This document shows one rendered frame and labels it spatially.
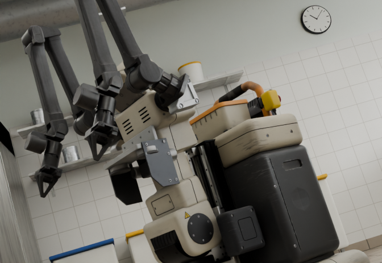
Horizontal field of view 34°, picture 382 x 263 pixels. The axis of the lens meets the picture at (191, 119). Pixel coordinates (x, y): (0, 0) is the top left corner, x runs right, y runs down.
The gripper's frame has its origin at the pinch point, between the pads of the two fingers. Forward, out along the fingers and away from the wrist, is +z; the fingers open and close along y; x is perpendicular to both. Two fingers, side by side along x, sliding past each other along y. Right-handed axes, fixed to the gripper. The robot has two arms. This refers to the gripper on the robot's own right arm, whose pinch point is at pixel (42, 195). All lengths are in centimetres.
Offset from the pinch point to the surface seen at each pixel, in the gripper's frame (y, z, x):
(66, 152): -312, -153, 109
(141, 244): -252, -70, 169
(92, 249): -273, -61, 136
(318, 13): -189, -341, 305
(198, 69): -241, -250, 197
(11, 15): -245, -226, 16
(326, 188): -170, -137, 298
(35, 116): -321, -182, 76
